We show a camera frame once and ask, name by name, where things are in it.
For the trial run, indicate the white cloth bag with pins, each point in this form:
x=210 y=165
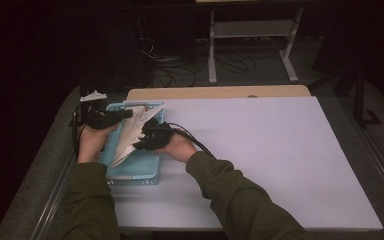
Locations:
x=128 y=136

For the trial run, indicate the white board sheet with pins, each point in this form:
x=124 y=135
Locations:
x=263 y=150

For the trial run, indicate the person's left hand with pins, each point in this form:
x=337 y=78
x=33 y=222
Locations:
x=91 y=143

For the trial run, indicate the wooden table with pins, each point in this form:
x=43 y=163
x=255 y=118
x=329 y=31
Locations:
x=213 y=92

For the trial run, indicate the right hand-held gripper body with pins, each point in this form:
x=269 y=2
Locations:
x=161 y=135

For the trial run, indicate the person's right hand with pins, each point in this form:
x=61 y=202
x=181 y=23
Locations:
x=176 y=148

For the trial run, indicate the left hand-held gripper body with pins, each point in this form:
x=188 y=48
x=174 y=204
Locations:
x=95 y=116

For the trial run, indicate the light blue plastic basket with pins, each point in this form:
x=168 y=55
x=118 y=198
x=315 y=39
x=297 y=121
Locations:
x=140 y=165

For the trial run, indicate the white metal stand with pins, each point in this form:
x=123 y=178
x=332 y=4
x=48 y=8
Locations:
x=253 y=29

